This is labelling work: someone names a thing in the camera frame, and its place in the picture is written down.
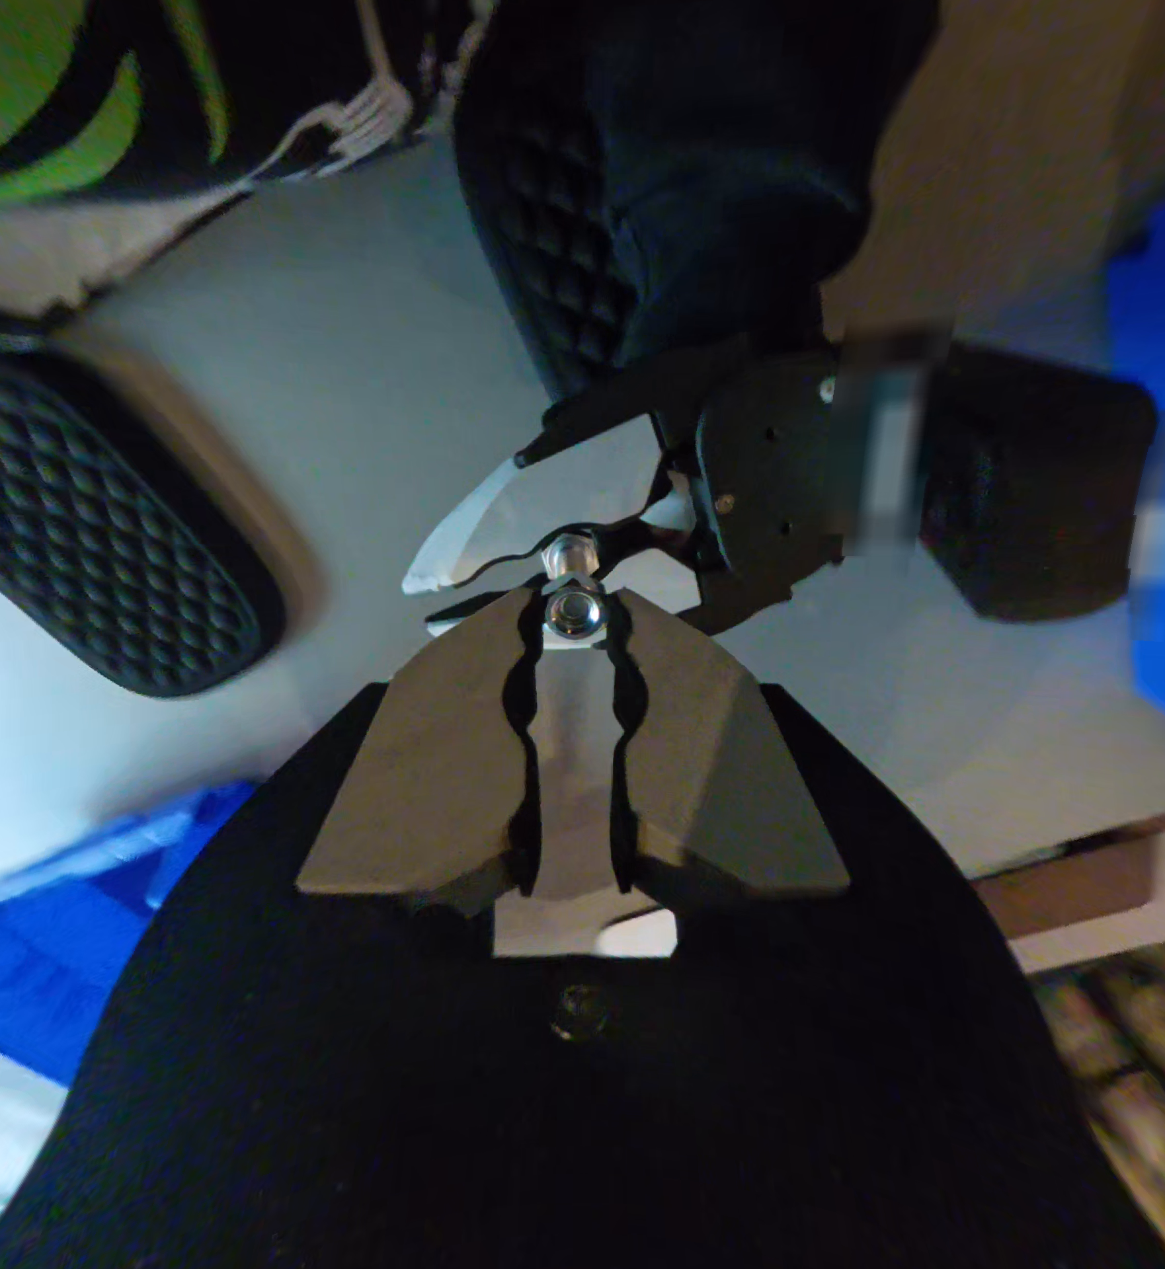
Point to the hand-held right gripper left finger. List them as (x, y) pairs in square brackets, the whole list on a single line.
[(424, 774)]

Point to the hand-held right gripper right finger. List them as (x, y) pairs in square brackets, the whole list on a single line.
[(730, 783)]

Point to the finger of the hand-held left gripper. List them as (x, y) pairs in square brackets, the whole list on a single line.
[(553, 486), (661, 586)]

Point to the silver hex nut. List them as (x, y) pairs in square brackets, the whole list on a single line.
[(568, 551)]

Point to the silver bolt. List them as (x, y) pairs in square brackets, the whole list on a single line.
[(572, 613)]

